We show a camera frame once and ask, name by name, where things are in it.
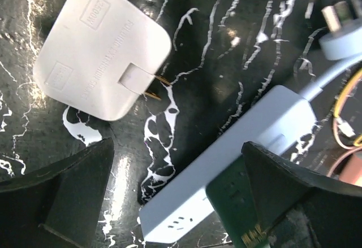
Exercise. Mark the pink USB charger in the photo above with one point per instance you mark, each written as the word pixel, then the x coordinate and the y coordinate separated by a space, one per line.
pixel 351 173

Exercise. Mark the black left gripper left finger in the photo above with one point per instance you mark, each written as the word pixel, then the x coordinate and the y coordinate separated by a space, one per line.
pixel 57 205

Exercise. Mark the green cube socket adapter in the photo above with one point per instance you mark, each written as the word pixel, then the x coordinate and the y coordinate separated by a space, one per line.
pixel 231 197

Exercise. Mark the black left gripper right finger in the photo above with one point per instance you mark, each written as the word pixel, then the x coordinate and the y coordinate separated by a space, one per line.
pixel 297 207

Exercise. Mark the white wall charger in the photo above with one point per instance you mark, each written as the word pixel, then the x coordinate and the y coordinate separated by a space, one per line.
pixel 100 56

